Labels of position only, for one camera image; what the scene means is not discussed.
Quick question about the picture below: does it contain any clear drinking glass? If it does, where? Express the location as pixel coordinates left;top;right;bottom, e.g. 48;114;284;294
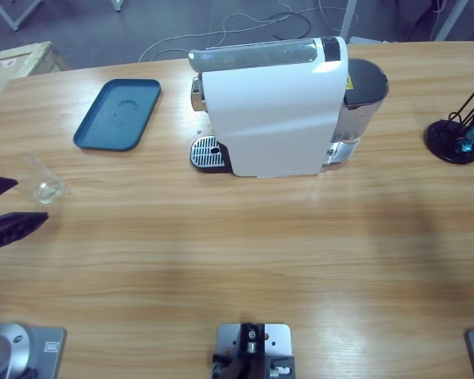
17;155;66;205

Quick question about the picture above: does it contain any white capsule coffee machine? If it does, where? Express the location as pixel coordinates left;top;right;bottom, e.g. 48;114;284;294
188;36;351;179

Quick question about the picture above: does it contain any wooden crate with red mark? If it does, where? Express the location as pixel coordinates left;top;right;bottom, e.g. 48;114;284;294
0;40;70;99

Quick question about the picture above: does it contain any blue rectangular tray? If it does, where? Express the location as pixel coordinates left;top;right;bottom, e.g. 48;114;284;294
72;78;163;153

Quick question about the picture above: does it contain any clear water tank black lid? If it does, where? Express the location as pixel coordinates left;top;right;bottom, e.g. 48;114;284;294
319;58;390;173

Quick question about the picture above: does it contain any white straight table leg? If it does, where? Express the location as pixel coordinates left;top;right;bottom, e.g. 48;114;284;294
339;0;359;40

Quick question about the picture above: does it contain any white slanted table leg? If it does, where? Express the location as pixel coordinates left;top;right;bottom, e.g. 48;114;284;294
434;0;469;42

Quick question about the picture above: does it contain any white table frame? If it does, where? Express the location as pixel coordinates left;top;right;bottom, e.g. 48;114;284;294
0;0;45;32

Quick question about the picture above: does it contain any white floor cable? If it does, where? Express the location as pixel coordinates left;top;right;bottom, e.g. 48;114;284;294
137;11;313;63

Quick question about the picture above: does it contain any grey mount with dark post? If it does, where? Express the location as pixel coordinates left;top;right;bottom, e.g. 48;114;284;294
212;322;295;379

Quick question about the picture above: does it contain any black floor cable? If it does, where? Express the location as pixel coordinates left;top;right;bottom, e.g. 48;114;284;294
267;11;313;39

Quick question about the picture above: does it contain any black wire capsule holder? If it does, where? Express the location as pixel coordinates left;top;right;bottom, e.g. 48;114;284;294
424;72;474;165

